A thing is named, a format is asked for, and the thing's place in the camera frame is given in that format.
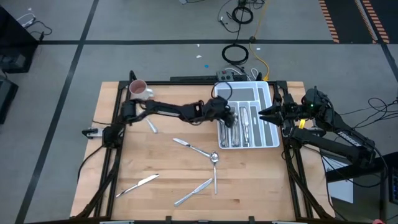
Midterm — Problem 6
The yellow hanging cable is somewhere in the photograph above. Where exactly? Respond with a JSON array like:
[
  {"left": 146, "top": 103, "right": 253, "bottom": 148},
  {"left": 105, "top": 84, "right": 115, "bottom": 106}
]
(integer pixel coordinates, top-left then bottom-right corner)
[
  {"left": 251, "top": 0, "right": 270, "bottom": 40},
  {"left": 248, "top": 43, "right": 270, "bottom": 82}
]

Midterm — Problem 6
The white paper sheet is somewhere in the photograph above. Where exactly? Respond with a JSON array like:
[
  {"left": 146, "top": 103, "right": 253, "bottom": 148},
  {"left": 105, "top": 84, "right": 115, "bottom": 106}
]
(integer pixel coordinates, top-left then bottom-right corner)
[{"left": 320, "top": 152, "right": 355, "bottom": 205}]

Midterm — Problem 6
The black mat with orange stripes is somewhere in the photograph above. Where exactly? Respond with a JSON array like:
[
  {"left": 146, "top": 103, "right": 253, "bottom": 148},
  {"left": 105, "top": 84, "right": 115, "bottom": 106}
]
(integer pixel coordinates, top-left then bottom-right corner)
[{"left": 318, "top": 0, "right": 391, "bottom": 44}]

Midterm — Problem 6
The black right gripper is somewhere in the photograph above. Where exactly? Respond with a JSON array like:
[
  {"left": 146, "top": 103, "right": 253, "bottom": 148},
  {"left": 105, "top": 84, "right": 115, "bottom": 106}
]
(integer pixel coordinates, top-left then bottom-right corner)
[{"left": 258, "top": 101, "right": 312, "bottom": 126}]

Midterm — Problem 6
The white cutlery organizer tray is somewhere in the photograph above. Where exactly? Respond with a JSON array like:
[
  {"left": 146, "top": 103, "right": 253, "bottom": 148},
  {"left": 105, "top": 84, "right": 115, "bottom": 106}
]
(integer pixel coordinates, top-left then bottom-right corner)
[{"left": 213, "top": 80, "right": 280, "bottom": 149}]

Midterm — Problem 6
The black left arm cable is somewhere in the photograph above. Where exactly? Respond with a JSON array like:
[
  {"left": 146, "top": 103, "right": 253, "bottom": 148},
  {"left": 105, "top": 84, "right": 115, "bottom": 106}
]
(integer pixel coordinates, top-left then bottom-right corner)
[{"left": 211, "top": 81, "right": 234, "bottom": 101}]

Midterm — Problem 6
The black cable bundle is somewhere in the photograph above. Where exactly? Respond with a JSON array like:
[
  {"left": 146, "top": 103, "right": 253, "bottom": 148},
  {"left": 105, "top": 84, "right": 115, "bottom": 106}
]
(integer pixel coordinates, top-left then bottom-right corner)
[{"left": 338, "top": 96, "right": 398, "bottom": 129}]

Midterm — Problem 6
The black equipment box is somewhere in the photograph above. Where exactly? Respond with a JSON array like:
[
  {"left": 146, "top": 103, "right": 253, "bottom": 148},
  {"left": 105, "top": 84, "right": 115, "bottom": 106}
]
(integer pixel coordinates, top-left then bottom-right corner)
[{"left": 0, "top": 77, "right": 19, "bottom": 125}]

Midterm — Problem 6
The silver table knife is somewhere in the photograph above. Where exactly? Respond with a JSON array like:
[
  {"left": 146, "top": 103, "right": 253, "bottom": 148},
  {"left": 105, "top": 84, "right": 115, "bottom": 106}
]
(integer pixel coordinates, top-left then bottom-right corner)
[
  {"left": 172, "top": 138, "right": 213, "bottom": 158},
  {"left": 115, "top": 173, "right": 160, "bottom": 199},
  {"left": 241, "top": 106, "right": 251, "bottom": 147},
  {"left": 173, "top": 177, "right": 214, "bottom": 208}
]

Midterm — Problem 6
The black floor cable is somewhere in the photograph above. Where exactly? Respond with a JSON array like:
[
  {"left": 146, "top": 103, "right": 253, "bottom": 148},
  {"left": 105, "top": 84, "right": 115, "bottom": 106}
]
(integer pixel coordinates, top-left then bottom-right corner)
[{"left": 76, "top": 144, "right": 106, "bottom": 184}]

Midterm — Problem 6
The white cable bundle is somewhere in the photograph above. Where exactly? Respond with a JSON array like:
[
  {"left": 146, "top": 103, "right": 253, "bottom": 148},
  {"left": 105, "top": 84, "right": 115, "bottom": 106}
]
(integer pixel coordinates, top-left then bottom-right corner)
[{"left": 15, "top": 12, "right": 37, "bottom": 27}]

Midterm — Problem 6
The grey power strip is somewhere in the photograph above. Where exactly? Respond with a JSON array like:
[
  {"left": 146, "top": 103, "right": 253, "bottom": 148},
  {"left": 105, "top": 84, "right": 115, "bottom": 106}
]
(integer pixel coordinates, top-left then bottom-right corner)
[{"left": 216, "top": 70, "right": 234, "bottom": 82}]

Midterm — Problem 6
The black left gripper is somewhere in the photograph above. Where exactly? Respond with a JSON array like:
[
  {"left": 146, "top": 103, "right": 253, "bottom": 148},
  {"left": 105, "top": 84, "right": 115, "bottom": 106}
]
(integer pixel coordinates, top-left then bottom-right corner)
[{"left": 201, "top": 96, "right": 238, "bottom": 128}]

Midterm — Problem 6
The grey bracket box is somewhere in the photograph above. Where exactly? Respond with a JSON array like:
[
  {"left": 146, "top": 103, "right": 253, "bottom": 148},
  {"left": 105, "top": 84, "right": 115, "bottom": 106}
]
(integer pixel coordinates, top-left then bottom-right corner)
[{"left": 81, "top": 126, "right": 104, "bottom": 139}]

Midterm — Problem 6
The silver spoon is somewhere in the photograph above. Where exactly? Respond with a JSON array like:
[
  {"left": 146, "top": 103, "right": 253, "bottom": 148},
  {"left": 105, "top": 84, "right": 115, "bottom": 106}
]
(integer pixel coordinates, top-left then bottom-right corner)
[
  {"left": 229, "top": 113, "right": 237, "bottom": 147},
  {"left": 241, "top": 108, "right": 249, "bottom": 147},
  {"left": 210, "top": 151, "right": 220, "bottom": 195},
  {"left": 233, "top": 112, "right": 241, "bottom": 147},
  {"left": 145, "top": 118, "right": 159, "bottom": 134}
]

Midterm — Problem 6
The white mug with text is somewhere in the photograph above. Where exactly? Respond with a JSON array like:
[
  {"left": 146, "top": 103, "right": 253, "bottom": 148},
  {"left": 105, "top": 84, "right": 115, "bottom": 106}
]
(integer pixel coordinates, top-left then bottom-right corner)
[{"left": 129, "top": 79, "right": 154, "bottom": 101}]

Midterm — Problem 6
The black cabinet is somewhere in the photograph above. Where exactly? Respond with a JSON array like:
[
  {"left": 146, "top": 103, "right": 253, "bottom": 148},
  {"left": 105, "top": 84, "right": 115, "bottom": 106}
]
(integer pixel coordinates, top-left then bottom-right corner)
[{"left": 0, "top": 6, "right": 40, "bottom": 75}]

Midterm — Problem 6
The black cable coil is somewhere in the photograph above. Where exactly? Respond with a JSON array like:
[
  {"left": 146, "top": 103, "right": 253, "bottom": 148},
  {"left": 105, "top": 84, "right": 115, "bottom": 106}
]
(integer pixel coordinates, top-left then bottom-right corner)
[
  {"left": 231, "top": 6, "right": 254, "bottom": 25},
  {"left": 221, "top": 43, "right": 249, "bottom": 65}
]

